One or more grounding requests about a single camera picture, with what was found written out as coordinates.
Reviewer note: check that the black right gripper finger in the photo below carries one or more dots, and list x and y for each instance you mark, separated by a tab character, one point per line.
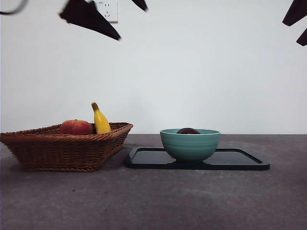
296	12
303	39

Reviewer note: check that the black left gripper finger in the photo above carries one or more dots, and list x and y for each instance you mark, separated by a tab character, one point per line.
141	3
88	16

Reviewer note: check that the dark red plum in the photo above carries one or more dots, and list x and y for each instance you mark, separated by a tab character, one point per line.
188	131

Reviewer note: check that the teal ribbed bowl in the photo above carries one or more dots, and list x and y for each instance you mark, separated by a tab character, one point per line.
189	146

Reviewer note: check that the yellow banana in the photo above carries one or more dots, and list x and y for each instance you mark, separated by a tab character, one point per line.
102	122

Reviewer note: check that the red yellow apple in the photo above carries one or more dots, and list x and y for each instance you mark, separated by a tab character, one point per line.
76	127

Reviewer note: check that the brown wicker basket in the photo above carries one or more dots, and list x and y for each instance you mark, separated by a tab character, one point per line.
60	153

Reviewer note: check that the dark rectangular tray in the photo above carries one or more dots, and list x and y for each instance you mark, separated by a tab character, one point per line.
148	158

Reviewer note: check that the white wall socket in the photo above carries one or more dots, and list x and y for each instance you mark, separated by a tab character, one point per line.
111	13

